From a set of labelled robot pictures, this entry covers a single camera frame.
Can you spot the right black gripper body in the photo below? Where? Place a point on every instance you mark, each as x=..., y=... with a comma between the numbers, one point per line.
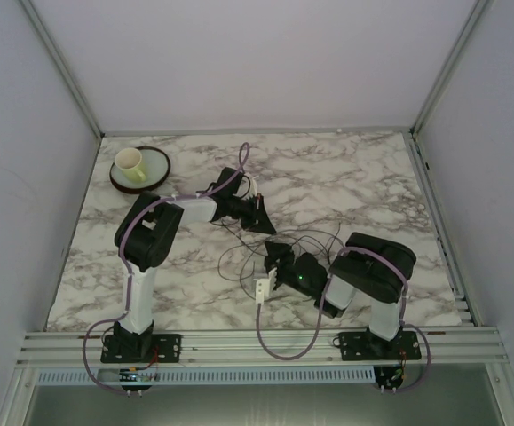
x=285, y=256

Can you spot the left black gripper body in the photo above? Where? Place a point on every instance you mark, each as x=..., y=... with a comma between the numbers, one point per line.
x=250, y=212

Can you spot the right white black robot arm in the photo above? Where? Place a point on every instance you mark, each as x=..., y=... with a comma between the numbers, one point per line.
x=374, y=267

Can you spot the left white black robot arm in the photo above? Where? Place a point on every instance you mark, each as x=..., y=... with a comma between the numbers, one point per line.
x=144, y=240

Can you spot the white plate with dark rim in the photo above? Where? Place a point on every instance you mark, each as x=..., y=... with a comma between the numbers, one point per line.
x=158, y=167

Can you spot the yellow-green mug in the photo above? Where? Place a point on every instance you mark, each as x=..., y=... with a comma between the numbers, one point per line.
x=130, y=162

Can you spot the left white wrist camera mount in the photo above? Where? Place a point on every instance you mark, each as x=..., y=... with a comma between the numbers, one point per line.
x=252, y=188

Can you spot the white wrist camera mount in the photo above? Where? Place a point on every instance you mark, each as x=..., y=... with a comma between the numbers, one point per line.
x=264, y=284
x=252, y=188

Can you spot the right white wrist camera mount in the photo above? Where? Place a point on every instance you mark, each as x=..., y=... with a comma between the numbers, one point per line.
x=264, y=284

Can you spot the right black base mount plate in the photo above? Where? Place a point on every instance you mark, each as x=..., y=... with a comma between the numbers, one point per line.
x=356, y=346

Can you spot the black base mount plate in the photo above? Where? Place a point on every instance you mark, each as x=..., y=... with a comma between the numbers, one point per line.
x=157, y=348
x=356, y=346

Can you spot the blue slotted cable duct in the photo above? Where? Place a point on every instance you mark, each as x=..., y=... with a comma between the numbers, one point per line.
x=111, y=376

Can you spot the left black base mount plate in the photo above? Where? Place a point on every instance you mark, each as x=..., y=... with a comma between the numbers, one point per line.
x=157, y=348

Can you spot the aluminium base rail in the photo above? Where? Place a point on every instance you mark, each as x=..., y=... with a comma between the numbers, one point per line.
x=240, y=348

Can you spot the left aluminium frame post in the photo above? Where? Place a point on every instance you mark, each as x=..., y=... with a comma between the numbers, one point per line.
x=60, y=62

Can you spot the aluminium frame post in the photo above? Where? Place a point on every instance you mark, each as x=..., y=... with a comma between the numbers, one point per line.
x=469, y=28
x=60, y=62

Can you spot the right aluminium frame post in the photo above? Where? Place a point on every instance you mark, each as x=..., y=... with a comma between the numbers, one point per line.
x=469, y=28

